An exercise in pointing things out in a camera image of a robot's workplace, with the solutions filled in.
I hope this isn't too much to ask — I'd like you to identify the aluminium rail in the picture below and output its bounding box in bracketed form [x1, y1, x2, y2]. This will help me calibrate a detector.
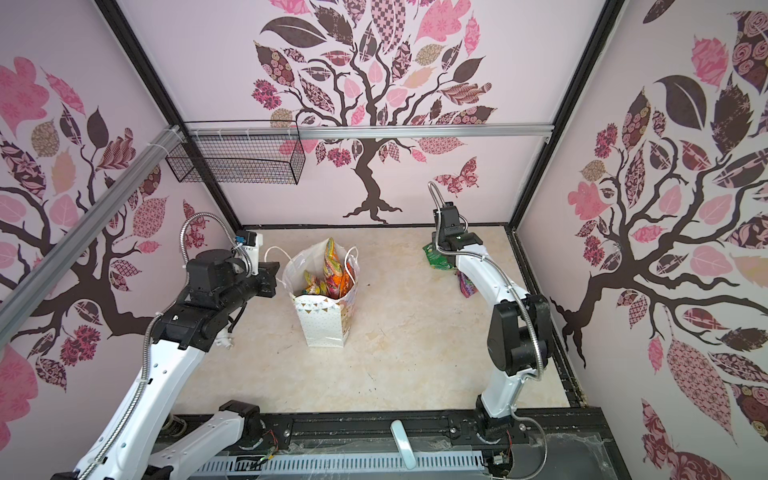
[186, 122, 554, 140]
[1, 126, 182, 345]

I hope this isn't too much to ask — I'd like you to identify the green small snack packet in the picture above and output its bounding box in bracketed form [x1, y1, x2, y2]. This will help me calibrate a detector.
[422, 244, 455, 271]

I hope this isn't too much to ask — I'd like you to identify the purple candy packet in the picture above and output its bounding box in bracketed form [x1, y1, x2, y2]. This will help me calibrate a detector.
[456, 271, 477, 298]

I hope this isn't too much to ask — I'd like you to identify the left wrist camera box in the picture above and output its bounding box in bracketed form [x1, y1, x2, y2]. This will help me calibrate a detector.
[235, 230, 263, 276]

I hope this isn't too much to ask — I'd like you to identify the aluminium rail back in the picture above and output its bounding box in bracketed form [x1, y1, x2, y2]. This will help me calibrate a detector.
[186, 122, 554, 140]

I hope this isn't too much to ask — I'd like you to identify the orange skittles style packet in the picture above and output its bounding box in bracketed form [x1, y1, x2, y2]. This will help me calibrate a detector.
[323, 238, 343, 299]

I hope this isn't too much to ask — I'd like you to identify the white slotted cable duct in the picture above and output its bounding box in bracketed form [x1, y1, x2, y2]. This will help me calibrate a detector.
[191, 451, 485, 479]

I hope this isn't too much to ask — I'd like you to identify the black wire mesh basket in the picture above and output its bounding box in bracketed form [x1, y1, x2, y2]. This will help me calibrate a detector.
[165, 120, 307, 185]

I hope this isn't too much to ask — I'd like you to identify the white paper gift bag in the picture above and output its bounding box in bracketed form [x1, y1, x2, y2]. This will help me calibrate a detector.
[278, 237, 360, 348]

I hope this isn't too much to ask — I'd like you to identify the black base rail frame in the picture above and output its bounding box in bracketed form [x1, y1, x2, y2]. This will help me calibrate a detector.
[113, 406, 631, 480]

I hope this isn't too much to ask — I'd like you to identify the white handle on base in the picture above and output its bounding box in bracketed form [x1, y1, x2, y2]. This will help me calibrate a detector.
[390, 420, 417, 470]

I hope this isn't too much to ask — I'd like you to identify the yellow pink candy packet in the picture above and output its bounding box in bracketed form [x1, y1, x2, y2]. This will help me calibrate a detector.
[302, 271, 327, 296]

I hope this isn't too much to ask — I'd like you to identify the aluminium rail left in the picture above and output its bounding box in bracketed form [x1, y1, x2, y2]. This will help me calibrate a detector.
[1, 126, 182, 345]

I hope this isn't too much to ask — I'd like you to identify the orange snack packet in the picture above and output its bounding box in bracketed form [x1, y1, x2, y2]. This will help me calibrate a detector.
[339, 261, 355, 299]

